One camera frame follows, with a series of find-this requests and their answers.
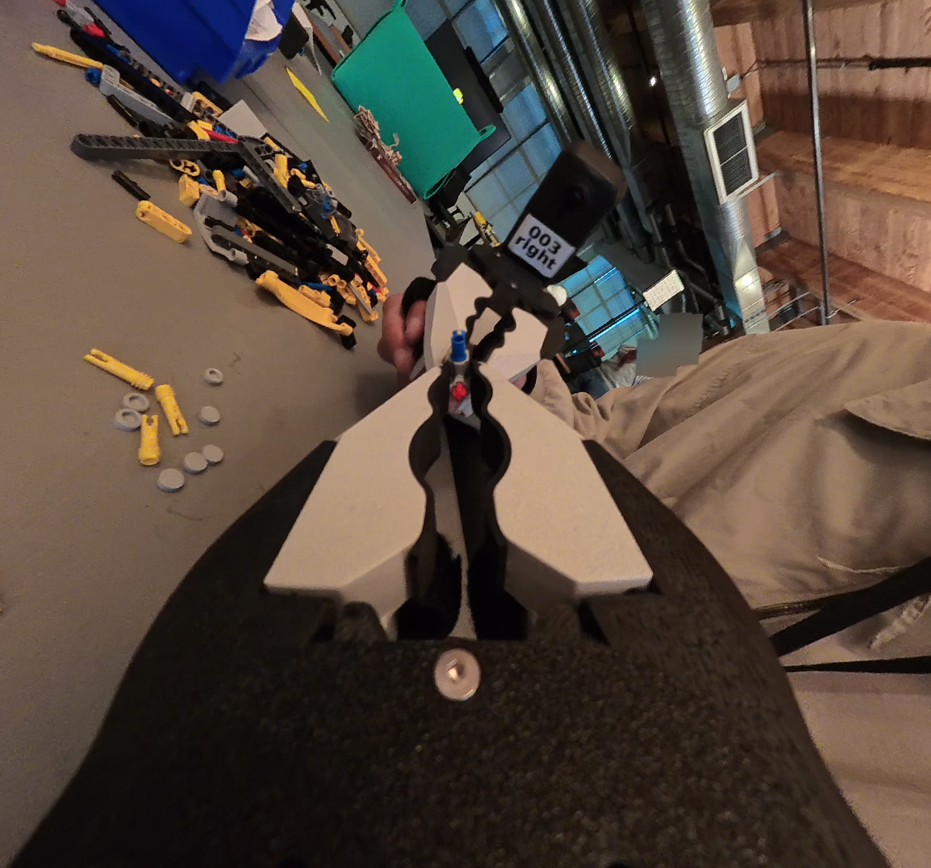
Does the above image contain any teal folding bin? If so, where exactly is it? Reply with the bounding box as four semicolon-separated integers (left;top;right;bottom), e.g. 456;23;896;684
331;0;497;200

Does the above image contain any white air vent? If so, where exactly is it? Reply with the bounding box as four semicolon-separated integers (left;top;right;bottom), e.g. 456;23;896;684
703;99;761;204

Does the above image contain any small black box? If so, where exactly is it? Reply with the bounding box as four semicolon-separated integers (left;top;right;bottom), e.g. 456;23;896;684
280;3;314;59

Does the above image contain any yellow holed toy brick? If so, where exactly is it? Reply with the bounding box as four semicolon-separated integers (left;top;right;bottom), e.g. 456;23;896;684
135;201;193;244

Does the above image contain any person's beige jacket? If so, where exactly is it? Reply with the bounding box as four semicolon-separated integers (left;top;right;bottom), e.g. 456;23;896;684
727;374;931;868

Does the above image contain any yellow paper slip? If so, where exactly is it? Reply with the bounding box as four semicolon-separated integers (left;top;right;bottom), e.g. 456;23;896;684
285;67;330;122

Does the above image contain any silver ventilation duct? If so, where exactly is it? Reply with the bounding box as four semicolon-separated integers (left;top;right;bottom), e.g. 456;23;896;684
626;0;770;334

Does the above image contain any person's right hand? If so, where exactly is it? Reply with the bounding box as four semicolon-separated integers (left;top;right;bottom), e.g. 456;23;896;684
377;292;430;385

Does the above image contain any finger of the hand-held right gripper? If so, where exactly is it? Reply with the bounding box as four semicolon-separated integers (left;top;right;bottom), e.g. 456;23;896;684
417;263;497;376
482;307;551;391

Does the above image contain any pile of toy bricks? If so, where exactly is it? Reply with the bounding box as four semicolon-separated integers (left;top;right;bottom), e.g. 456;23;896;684
15;0;390;350

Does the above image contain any person's right forearm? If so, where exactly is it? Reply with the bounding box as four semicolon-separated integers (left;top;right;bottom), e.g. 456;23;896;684
534;321;931;520

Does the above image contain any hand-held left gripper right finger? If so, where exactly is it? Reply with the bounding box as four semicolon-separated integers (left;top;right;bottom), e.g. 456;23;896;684
469;363;653;639

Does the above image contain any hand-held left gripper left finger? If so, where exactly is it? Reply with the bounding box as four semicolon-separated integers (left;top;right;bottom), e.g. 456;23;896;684
264;366;463;639

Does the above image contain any black monitor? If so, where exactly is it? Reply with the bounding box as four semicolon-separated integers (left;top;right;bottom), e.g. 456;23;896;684
425;21;504;114

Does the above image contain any long dark grey beam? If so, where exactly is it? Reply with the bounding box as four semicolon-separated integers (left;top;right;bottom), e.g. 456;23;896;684
70;132;266;161

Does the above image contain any grey toy angle connector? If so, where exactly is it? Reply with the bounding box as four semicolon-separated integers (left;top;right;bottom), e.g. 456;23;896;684
445;330;476;420

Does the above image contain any grey desk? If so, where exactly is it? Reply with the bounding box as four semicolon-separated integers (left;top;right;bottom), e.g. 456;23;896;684
0;0;437;854

